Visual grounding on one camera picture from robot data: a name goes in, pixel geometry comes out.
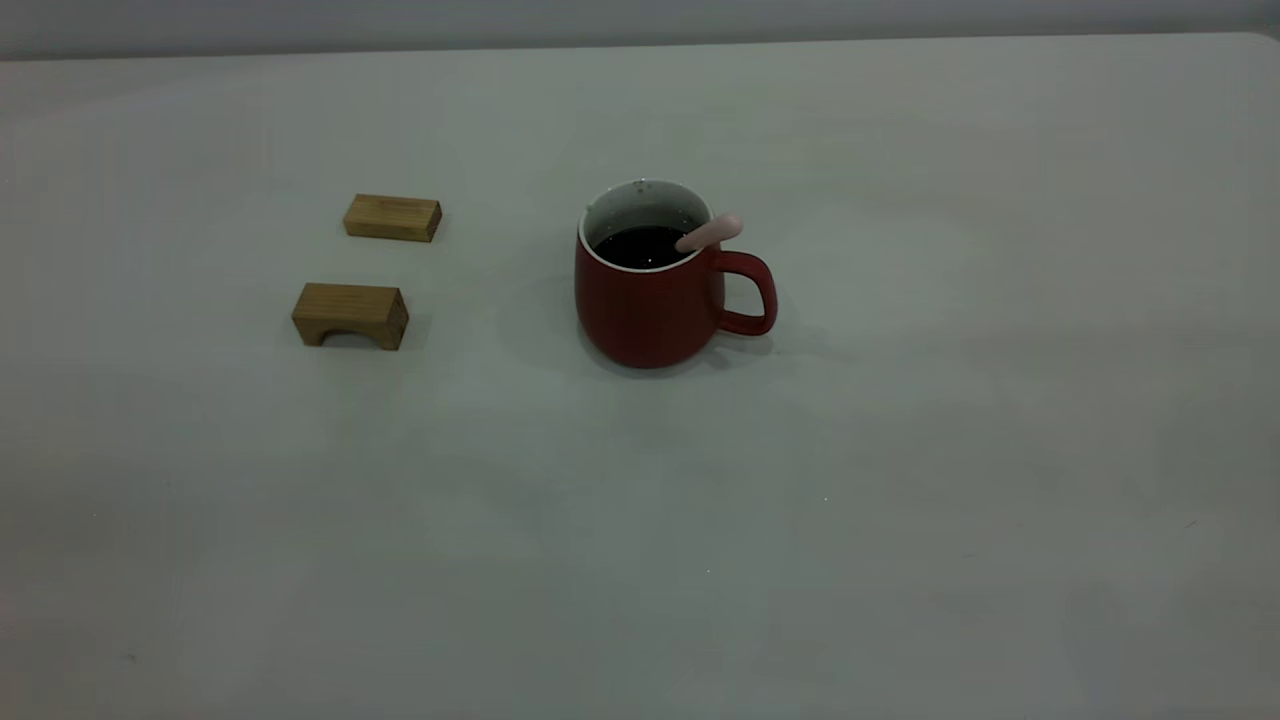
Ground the red ceramic cup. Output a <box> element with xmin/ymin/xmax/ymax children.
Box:
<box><xmin>574</xmin><ymin>179</ymin><xmax>779</xmax><ymax>369</ymax></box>

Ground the pink handled metal spoon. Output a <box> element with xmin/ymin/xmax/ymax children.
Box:
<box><xmin>675</xmin><ymin>212</ymin><xmax>745</xmax><ymax>255</ymax></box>

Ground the flat rectangular wooden block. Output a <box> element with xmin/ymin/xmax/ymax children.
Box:
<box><xmin>343</xmin><ymin>194</ymin><xmax>443</xmax><ymax>244</ymax></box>

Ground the arched wooden block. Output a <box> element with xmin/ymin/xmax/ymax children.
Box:
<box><xmin>291</xmin><ymin>282</ymin><xmax>410</xmax><ymax>351</ymax></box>

